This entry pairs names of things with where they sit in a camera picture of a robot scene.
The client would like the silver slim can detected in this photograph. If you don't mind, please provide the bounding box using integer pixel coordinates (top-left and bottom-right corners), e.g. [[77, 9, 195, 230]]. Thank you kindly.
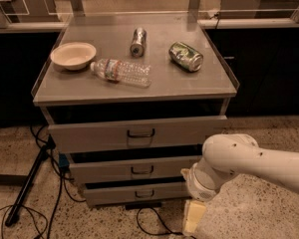
[[130, 27, 147, 57]]

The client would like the grey top drawer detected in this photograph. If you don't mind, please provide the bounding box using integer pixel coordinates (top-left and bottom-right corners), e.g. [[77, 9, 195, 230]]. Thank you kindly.
[[49, 116, 227, 153]]

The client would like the black floor cable front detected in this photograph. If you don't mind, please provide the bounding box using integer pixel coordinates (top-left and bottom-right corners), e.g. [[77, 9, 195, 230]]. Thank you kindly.
[[136, 206, 197, 239]]

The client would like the black floor cable left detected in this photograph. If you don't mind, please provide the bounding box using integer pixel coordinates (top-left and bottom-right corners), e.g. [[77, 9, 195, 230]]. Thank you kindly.
[[0, 124, 88, 239]]

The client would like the black floor cable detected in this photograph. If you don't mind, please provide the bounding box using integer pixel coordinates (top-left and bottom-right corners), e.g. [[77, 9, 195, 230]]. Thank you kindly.
[[0, 124, 88, 239], [136, 206, 197, 239]]

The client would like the grey drawer cabinet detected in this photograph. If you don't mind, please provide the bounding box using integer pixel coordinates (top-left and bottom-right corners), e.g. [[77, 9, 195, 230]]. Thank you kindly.
[[33, 13, 238, 197]]

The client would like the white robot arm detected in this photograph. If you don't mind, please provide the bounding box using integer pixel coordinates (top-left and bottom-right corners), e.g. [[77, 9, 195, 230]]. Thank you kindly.
[[181, 133, 299, 236]]

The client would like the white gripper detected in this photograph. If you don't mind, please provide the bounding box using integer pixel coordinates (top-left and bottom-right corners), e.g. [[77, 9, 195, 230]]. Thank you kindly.
[[180, 159, 237, 236]]

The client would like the blue box behind cabinet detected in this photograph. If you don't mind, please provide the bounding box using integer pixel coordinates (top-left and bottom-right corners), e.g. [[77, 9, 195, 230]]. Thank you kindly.
[[58, 154, 70, 170]]

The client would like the clear plastic water bottle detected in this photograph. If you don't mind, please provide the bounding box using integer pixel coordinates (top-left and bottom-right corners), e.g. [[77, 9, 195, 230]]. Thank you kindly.
[[90, 59, 151, 88]]

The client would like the grey middle drawer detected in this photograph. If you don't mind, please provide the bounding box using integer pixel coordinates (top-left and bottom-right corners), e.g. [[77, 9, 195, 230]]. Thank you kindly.
[[70, 155, 199, 183]]

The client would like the grey drawer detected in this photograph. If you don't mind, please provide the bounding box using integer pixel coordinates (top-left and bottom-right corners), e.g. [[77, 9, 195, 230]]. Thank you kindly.
[[84, 182, 189, 206], [49, 116, 227, 153], [70, 155, 199, 183]]

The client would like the white paper bowl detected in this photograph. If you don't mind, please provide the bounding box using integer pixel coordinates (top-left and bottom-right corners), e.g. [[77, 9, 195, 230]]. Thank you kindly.
[[50, 42, 97, 71]]

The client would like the grey bottom drawer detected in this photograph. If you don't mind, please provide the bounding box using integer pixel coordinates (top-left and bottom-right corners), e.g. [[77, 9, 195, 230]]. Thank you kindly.
[[84, 182, 189, 206]]

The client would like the green soda can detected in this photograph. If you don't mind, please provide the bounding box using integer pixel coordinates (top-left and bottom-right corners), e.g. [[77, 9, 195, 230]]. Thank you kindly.
[[168, 42, 203, 72]]

